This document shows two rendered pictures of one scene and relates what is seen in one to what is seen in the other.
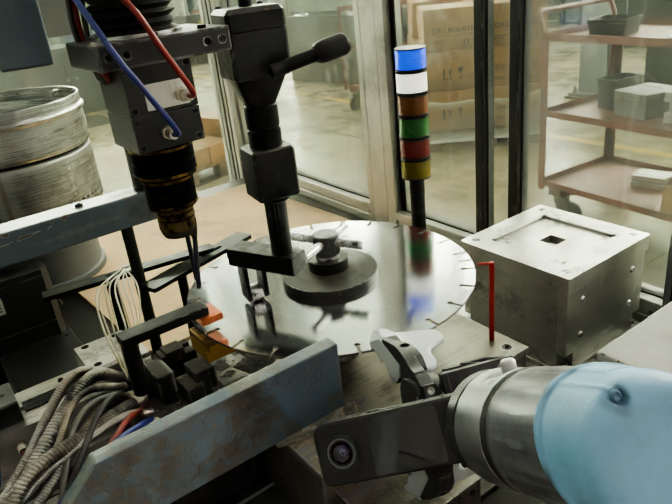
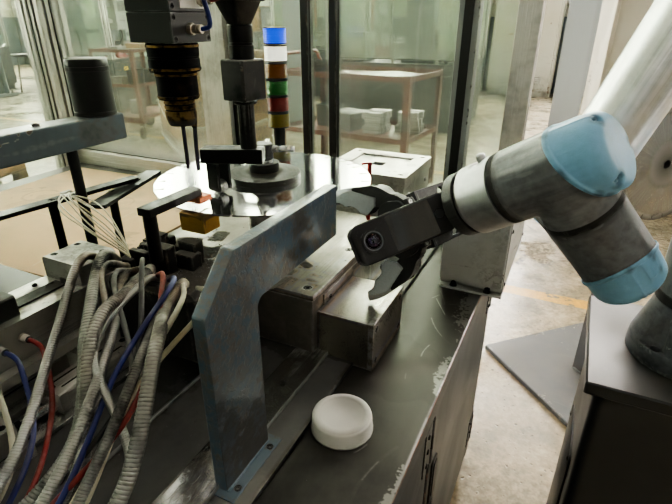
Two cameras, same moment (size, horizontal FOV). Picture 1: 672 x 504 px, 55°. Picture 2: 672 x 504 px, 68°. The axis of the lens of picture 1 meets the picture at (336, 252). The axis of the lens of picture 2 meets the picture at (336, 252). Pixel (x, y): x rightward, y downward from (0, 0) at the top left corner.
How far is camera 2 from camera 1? 0.31 m
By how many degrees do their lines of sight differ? 27
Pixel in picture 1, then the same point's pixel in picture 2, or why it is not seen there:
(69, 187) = not seen: outside the picture
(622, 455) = (607, 142)
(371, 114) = (211, 96)
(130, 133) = (163, 25)
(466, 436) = (470, 197)
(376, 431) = (393, 222)
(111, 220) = (68, 140)
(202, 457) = (279, 258)
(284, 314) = (252, 196)
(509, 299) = not seen: hidden behind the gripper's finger
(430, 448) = (428, 226)
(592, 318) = not seen: hidden behind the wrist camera
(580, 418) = (581, 131)
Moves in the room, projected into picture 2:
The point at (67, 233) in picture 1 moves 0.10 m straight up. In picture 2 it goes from (32, 148) to (10, 64)
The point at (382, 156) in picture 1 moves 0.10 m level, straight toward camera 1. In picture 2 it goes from (222, 129) to (231, 136)
